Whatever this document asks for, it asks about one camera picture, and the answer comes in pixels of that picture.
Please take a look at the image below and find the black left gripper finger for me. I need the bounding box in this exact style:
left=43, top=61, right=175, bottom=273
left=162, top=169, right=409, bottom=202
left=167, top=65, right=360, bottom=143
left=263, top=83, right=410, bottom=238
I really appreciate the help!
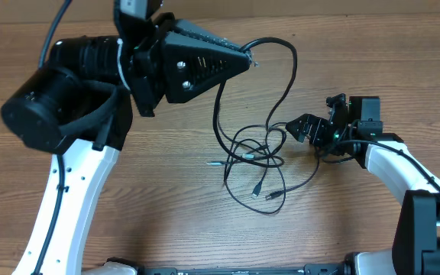
left=172, top=19, right=241, bottom=51
left=161, top=32, right=250, bottom=103

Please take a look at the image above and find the black smooth usb cable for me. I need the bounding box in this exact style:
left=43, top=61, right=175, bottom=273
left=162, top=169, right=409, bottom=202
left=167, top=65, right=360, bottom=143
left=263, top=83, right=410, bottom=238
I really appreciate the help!
left=212, top=37, right=321, bottom=202

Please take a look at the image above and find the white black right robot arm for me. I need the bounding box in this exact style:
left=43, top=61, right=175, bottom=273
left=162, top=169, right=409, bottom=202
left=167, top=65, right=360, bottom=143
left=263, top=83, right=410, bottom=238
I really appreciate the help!
left=286, top=94, right=440, bottom=274

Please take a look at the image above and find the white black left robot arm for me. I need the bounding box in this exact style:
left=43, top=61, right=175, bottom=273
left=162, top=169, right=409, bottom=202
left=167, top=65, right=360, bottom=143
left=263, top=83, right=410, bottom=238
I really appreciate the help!
left=1, top=11, right=251, bottom=274

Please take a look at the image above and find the brown cardboard wall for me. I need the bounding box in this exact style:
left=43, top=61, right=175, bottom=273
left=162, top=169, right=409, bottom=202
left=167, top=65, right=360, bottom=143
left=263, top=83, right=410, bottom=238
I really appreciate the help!
left=0, top=0, right=440, bottom=24

